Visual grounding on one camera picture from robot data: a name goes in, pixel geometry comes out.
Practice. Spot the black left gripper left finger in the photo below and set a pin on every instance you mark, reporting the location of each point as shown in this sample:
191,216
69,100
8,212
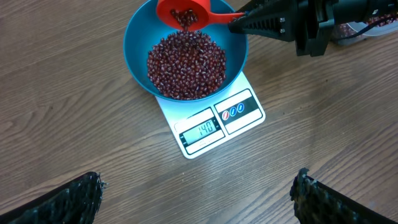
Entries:
77,201

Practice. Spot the red beans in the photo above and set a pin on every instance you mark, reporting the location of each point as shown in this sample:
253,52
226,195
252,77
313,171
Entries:
188,65

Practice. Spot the white digital kitchen scale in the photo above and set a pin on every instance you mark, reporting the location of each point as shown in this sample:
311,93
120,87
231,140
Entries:
203,125

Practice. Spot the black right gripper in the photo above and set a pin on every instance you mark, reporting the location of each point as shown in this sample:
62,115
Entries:
308,22

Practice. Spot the orange measuring scoop blue handle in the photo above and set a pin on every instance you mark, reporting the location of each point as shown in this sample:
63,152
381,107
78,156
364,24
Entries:
191,15

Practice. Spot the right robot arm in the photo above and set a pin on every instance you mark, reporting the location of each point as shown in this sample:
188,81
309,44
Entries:
346,11

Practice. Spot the clear plastic container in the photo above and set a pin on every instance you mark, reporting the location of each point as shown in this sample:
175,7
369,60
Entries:
352,32

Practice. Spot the blue metal bowl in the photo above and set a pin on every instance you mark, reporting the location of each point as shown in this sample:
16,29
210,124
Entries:
140,40

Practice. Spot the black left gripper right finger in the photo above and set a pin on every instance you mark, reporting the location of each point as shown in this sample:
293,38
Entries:
316,203

